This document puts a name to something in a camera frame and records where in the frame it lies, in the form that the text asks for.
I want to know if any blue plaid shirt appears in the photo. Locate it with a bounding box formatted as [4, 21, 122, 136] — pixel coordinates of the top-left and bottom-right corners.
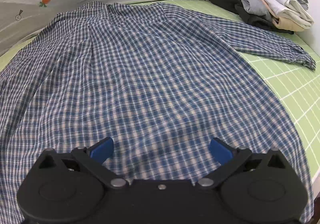
[1, 2, 316, 223]

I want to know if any green grid mat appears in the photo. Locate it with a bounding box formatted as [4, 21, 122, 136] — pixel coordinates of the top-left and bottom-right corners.
[1, 0, 319, 194]

